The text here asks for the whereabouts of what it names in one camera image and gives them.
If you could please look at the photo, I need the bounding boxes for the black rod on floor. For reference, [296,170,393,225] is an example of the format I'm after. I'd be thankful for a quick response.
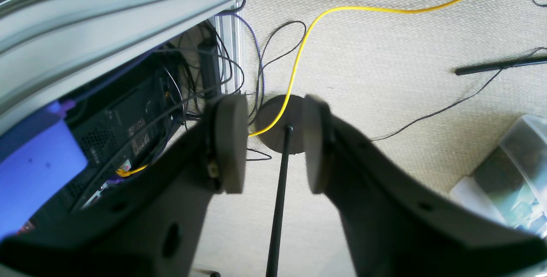
[454,56,547,76]

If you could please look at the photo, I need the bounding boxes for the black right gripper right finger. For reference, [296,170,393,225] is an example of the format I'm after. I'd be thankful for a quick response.
[303,94,546,277]

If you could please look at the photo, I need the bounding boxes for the black stand pole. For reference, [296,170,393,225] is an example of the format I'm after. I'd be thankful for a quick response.
[265,125,293,277]

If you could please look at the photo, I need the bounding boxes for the yellow cable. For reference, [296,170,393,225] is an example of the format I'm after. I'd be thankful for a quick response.
[115,0,495,178]

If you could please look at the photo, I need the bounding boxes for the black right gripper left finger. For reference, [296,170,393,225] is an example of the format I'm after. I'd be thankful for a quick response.
[1,95,247,277]

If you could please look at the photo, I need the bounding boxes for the thin black floor cable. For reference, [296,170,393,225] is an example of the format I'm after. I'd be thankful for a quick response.
[371,47,547,141]

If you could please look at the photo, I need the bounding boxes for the clear plastic storage box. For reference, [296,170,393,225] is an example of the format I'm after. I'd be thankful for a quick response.
[449,115,547,239]

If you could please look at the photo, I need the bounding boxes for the black round stand base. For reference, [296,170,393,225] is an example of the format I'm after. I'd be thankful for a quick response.
[255,94,304,155]

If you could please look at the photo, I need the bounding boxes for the aluminium frame rail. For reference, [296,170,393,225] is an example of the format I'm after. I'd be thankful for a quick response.
[0,0,236,134]

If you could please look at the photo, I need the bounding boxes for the purple cable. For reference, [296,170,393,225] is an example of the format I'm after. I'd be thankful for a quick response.
[216,11,265,111]

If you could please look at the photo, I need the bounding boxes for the black computer case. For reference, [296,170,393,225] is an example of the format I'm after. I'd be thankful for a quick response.
[29,51,186,227]

